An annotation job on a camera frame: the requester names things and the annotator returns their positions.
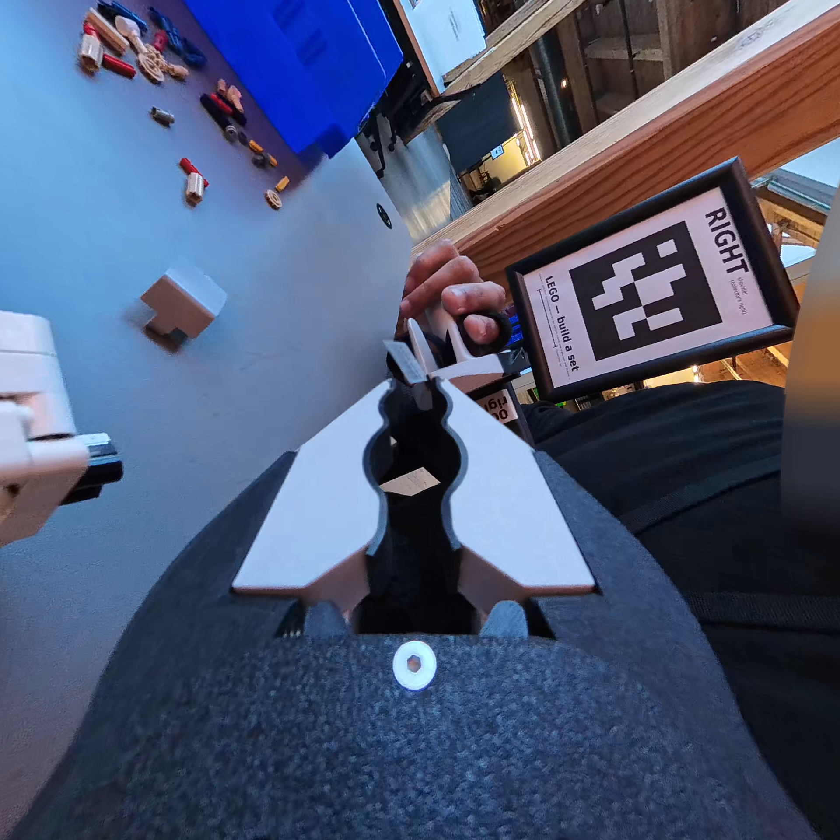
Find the wooden beam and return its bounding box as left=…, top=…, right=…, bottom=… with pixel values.
left=412, top=5, right=840, bottom=290

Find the blue plastic bin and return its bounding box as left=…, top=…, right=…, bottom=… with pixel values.
left=180, top=0, right=405, bottom=160

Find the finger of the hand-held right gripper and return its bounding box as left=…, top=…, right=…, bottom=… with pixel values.
left=382, top=339, right=435, bottom=412
left=406, top=317, right=441, bottom=382

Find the person's right hand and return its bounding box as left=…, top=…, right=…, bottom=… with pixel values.
left=397, top=238, right=511, bottom=349

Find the black framed marker sign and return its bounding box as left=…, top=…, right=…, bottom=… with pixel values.
left=504, top=156, right=802, bottom=404

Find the white toy brick cab assembly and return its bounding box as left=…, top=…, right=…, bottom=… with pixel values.
left=0, top=310, right=126, bottom=547

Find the pile of colourful toy pins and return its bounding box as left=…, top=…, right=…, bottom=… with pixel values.
left=77, top=0, right=293, bottom=212

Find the small white toy block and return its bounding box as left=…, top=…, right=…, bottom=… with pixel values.
left=139, top=265, right=229, bottom=350

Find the white board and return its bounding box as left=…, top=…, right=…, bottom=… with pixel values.
left=394, top=0, right=488, bottom=94

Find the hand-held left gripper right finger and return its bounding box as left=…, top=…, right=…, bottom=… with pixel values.
left=435, top=379, right=598, bottom=627

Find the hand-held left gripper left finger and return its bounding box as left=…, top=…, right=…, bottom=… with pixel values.
left=231, top=379, right=398, bottom=630

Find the small pale tag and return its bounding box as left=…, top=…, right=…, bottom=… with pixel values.
left=379, top=467, right=442, bottom=497

